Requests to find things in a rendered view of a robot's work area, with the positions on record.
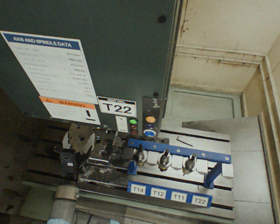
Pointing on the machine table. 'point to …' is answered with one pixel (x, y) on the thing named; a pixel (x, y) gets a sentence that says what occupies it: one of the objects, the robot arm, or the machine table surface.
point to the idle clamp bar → (150, 139)
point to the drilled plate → (94, 157)
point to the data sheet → (53, 66)
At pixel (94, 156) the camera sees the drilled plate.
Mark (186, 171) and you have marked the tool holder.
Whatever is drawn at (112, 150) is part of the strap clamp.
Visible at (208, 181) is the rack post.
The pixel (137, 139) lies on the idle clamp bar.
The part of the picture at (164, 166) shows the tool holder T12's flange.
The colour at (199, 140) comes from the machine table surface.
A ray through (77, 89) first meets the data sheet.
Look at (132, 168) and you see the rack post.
